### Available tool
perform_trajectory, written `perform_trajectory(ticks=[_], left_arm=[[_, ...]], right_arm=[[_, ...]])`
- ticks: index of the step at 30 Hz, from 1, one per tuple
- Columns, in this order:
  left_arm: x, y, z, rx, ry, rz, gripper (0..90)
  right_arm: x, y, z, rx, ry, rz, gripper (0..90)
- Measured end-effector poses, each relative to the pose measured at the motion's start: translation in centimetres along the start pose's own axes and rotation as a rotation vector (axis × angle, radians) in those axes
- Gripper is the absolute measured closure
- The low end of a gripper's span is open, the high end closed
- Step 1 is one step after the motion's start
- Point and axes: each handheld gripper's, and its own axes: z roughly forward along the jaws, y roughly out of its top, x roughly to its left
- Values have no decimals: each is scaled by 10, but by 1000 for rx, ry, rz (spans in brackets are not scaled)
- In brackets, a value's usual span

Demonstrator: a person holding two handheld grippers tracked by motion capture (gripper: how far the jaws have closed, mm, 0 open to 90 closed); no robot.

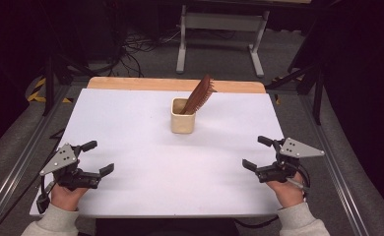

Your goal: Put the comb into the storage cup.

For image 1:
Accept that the dark curtain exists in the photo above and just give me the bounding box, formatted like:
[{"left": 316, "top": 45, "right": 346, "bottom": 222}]
[
  {"left": 324, "top": 0, "right": 384, "bottom": 227},
  {"left": 0, "top": 0, "right": 50, "bottom": 153}
]

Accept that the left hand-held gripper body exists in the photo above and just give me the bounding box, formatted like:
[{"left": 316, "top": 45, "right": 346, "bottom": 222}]
[{"left": 38, "top": 143, "right": 102, "bottom": 192}]

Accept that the person's right hand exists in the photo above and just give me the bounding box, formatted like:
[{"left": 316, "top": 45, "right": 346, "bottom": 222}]
[{"left": 266, "top": 171, "right": 306, "bottom": 209}]

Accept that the tangle of black floor cables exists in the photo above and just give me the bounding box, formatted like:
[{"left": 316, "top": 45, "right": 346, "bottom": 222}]
[{"left": 107, "top": 28, "right": 181, "bottom": 79}]

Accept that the white board table cover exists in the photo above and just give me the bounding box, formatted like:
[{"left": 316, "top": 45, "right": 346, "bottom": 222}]
[{"left": 30, "top": 88, "right": 285, "bottom": 219}]

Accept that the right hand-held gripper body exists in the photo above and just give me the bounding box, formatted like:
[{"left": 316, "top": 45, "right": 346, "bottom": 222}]
[{"left": 254, "top": 137, "right": 326, "bottom": 185}]

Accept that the black metal stand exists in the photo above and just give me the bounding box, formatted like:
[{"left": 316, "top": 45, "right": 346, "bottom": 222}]
[
  {"left": 267, "top": 62, "right": 326, "bottom": 126},
  {"left": 41, "top": 53, "right": 95, "bottom": 117}
]

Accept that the yellow black hazard tape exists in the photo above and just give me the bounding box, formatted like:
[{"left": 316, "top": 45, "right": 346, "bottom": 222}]
[
  {"left": 27, "top": 77, "right": 74, "bottom": 104},
  {"left": 272, "top": 76, "right": 304, "bottom": 106}
]

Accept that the black cable under table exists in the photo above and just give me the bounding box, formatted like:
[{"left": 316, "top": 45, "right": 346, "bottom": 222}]
[{"left": 233, "top": 215, "right": 281, "bottom": 229}]

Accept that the white metal table frame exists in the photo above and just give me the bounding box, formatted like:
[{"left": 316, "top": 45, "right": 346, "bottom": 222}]
[{"left": 175, "top": 4, "right": 271, "bottom": 79}]

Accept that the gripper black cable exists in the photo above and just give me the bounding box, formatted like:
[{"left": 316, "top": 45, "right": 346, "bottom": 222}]
[
  {"left": 287, "top": 162, "right": 312, "bottom": 199},
  {"left": 35, "top": 175, "right": 57, "bottom": 215}
]

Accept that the cream square cup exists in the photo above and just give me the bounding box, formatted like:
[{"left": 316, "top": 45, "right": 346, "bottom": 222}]
[{"left": 170, "top": 96, "right": 197, "bottom": 135}]

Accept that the aluminium floor rail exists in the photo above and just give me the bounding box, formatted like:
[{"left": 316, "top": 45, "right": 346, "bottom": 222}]
[
  {"left": 298, "top": 95, "right": 371, "bottom": 236},
  {"left": 0, "top": 86, "right": 72, "bottom": 235}
]

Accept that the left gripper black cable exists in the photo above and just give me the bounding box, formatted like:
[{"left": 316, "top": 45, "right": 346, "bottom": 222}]
[{"left": 35, "top": 175, "right": 57, "bottom": 215}]

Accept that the person's left hand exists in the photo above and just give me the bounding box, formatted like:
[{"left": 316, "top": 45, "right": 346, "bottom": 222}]
[{"left": 50, "top": 182, "right": 90, "bottom": 212}]

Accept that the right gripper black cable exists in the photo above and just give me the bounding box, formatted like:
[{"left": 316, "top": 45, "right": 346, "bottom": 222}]
[{"left": 287, "top": 162, "right": 312, "bottom": 199}]

